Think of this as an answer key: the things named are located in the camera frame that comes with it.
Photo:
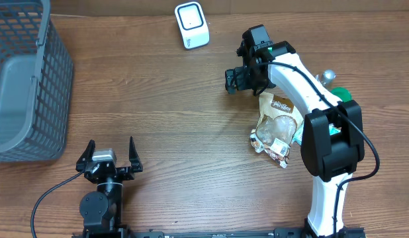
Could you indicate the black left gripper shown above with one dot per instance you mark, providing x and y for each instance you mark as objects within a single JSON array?
[{"x": 127, "y": 174}]

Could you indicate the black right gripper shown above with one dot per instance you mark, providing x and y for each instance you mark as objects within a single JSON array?
[{"x": 231, "y": 79}]

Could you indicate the brown Pantree snack packet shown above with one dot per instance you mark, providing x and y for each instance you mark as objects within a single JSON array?
[{"x": 279, "y": 119}]

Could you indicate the clear plastic container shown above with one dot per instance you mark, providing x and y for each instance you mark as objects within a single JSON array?
[{"x": 326, "y": 78}]

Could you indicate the green lid spice jar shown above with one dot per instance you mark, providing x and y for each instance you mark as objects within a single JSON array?
[{"x": 342, "y": 93}]

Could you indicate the brown white snack wrapper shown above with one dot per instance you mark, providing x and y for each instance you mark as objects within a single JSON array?
[{"x": 278, "y": 150}]

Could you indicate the teal small carton box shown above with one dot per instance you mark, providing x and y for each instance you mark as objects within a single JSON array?
[{"x": 333, "y": 130}]

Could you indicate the teal white snack packet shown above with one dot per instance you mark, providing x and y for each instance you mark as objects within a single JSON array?
[{"x": 297, "y": 138}]

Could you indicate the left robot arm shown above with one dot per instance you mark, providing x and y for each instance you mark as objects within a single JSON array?
[{"x": 102, "y": 209}]

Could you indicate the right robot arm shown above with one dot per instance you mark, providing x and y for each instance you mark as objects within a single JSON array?
[{"x": 332, "y": 142}]

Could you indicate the white barcode scanner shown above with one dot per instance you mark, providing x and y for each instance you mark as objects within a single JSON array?
[{"x": 192, "y": 25}]

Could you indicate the grey plastic mesh basket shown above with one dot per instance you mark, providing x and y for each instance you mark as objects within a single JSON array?
[{"x": 36, "y": 79}]

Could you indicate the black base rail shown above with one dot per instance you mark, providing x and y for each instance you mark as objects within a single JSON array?
[{"x": 217, "y": 234}]

